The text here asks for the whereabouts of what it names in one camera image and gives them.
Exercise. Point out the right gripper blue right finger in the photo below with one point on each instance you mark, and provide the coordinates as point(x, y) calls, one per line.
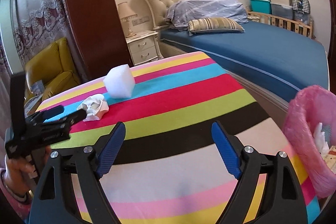
point(226, 148)

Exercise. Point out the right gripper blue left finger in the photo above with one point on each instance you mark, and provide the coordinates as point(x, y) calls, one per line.
point(108, 148)

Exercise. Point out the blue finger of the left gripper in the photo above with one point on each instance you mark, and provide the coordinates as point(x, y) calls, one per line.
point(41, 116)
point(73, 118)

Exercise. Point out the white cup wrapper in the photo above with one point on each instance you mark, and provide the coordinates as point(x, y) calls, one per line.
point(95, 106)

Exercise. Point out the small white foam cube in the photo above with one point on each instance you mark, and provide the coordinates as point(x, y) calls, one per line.
point(119, 82)

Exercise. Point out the white paper ball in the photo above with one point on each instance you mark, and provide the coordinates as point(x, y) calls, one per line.
point(320, 140)

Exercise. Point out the teal patterned cloth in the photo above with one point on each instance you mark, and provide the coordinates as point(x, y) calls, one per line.
point(327, 130)

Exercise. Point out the yellow medicine box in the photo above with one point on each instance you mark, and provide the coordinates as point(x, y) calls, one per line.
point(330, 159)

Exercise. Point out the pink-lined trash bin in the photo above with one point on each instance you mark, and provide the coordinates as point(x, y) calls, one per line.
point(311, 106)

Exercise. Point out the person's left hand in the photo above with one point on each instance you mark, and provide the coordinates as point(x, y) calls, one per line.
point(13, 175)

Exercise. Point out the box on armchair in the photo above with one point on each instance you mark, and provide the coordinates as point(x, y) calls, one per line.
point(32, 104)

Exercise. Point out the picture card on armchair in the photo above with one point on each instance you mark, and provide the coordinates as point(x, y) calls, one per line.
point(37, 88)

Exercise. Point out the yellow leather armchair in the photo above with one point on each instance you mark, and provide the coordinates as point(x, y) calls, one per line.
point(54, 68)

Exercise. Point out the rainbow striped tablecloth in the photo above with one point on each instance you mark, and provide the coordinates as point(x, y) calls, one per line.
point(168, 169)

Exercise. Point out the lace patterned curtain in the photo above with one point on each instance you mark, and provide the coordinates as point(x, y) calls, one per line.
point(28, 26)

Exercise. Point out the blue bed mattress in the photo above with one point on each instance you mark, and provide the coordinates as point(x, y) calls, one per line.
point(280, 61)

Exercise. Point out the white nightstand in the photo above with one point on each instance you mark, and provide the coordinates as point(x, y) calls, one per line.
point(144, 47)

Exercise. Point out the dark wood door panel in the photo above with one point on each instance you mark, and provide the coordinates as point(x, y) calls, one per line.
point(99, 36)

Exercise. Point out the bedside table lamp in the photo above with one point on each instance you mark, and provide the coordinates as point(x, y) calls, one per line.
point(126, 15)

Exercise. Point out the striped gold pillow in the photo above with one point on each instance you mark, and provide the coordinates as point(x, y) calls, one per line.
point(213, 25)

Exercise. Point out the grey striped duvet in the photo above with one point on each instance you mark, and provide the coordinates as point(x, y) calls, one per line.
point(183, 11)

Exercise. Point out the teal storage bin lower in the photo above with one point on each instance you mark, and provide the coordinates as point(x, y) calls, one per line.
point(263, 6)

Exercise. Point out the grey clear storage bin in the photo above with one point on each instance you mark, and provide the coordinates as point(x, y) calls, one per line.
point(283, 11)

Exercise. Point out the houndstooth bag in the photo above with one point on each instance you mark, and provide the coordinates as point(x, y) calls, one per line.
point(301, 6)

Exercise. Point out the wooden crib rail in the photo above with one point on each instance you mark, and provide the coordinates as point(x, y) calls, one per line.
point(277, 21)

